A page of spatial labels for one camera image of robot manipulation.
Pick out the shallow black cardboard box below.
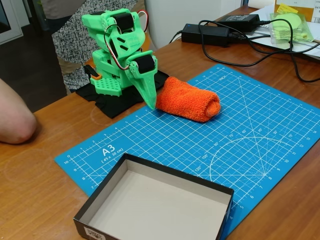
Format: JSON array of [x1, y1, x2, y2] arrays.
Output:
[[73, 152, 235, 240]]

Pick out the yellow sticky note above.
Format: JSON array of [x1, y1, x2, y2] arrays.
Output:
[[277, 2, 300, 15]]

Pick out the thin black power cable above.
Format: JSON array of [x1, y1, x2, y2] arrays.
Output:
[[168, 29, 185, 45]]

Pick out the orange towel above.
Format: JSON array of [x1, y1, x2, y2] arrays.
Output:
[[155, 76, 222, 123]]

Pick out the black orange table clamp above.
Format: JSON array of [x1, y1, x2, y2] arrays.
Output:
[[83, 64, 103, 81]]

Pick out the person in speckled grey clothing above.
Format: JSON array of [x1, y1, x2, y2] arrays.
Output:
[[41, 0, 151, 95]]

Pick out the person's bare forearm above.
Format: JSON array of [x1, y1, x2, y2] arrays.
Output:
[[0, 78, 38, 145]]

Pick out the slim black power adapter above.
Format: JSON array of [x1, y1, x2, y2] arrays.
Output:
[[216, 13, 261, 33]]

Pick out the black base cloth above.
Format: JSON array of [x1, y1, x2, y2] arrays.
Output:
[[75, 69, 169, 119]]

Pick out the plastic bag of green parts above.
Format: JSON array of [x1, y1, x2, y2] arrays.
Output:
[[269, 12, 315, 46]]

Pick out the white paper sheets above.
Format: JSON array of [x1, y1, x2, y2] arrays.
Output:
[[249, 7, 320, 61]]

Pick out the blue A3 cutting mat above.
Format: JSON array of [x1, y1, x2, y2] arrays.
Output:
[[54, 63, 320, 238]]

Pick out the white framed glass door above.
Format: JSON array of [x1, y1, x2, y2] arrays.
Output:
[[0, 0, 23, 46]]

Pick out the large black power adapter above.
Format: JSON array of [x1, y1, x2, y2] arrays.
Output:
[[181, 23, 231, 48]]

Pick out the red white servo cable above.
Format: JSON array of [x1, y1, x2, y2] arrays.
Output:
[[103, 9, 151, 72]]

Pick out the brown cardboard box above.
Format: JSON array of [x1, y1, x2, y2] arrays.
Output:
[[274, 0, 320, 23]]

